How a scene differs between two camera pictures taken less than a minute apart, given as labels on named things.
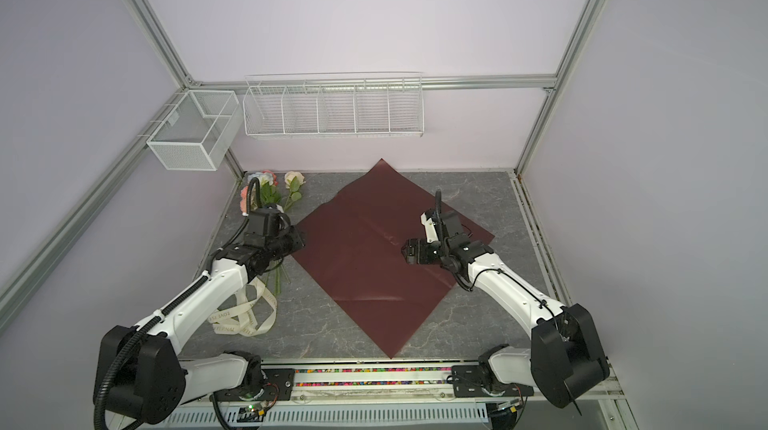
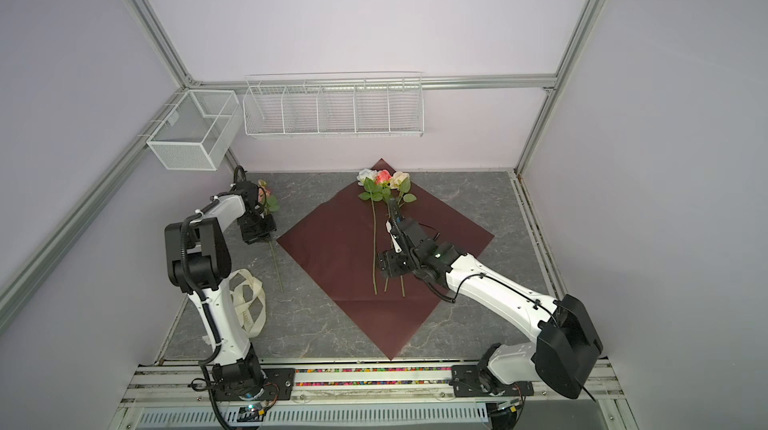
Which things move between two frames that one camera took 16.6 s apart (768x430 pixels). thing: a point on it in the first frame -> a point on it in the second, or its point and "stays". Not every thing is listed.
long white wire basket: (335, 104) stays
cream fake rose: (293, 180) -> (399, 181)
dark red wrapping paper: (357, 254) stays
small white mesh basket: (197, 130) stays
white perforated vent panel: (322, 416) stays
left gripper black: (294, 232) -> (250, 238)
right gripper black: (423, 258) -> (389, 259)
